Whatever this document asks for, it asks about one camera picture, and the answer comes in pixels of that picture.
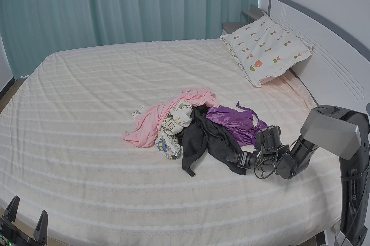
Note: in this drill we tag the white printed garment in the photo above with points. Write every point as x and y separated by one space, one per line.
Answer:
176 120

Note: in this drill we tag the pink garment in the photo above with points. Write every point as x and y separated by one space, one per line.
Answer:
150 126

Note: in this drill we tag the bed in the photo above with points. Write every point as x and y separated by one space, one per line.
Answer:
121 94

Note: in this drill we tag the white printed pillow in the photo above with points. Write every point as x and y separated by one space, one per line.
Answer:
266 45

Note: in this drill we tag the purple garment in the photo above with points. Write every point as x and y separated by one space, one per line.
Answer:
231 120

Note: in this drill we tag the grey bedside table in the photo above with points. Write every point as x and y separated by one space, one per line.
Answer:
231 27

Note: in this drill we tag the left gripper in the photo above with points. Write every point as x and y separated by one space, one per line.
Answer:
17 234

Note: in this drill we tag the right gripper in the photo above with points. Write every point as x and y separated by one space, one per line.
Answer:
245 159

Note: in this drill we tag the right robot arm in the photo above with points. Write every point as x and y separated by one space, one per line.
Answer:
326 129

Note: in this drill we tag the black polo shirt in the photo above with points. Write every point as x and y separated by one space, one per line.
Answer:
199 138

